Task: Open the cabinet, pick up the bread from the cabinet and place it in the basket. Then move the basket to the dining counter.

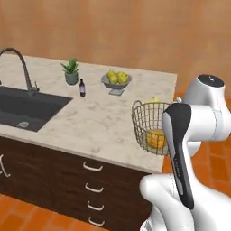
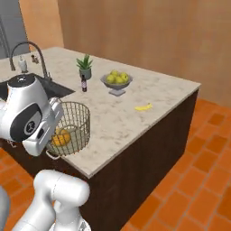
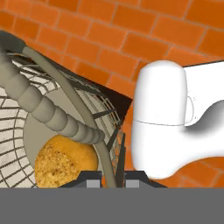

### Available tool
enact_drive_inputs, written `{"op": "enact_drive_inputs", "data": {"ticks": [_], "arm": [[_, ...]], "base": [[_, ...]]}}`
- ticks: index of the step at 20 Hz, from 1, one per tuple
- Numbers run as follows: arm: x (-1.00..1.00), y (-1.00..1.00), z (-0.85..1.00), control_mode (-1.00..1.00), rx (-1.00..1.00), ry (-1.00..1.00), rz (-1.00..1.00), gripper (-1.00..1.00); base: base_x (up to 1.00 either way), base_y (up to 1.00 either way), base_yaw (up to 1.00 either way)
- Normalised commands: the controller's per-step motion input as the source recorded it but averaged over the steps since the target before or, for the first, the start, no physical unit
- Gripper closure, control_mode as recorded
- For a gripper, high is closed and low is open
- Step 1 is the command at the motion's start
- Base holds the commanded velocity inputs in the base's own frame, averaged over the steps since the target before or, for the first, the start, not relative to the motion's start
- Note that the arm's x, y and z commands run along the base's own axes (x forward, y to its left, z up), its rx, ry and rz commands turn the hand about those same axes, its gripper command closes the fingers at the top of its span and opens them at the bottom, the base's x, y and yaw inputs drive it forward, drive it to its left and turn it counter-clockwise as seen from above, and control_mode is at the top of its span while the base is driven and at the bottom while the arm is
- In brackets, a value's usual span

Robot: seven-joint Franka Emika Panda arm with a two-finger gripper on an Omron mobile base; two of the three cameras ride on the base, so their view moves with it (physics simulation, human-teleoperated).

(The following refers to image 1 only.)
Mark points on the yellow orange fruit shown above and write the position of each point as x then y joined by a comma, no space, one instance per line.
156,139

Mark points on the yellow banana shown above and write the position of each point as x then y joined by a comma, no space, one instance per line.
155,99

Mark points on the green plant in grey pot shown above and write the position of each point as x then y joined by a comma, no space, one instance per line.
71,75

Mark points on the small dark bottle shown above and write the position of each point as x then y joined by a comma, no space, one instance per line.
82,89

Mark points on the yellow lemon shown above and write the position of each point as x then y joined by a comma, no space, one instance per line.
113,79
122,77
110,73

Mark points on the grey fruit bowl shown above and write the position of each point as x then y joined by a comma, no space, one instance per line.
115,86

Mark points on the dark grey curved tap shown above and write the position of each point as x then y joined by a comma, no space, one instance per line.
26,70

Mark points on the dark wood island cabinet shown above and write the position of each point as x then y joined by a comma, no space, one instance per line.
54,177

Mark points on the dark grey sink basin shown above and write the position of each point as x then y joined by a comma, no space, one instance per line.
27,108

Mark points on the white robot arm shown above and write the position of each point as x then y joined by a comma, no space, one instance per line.
207,120

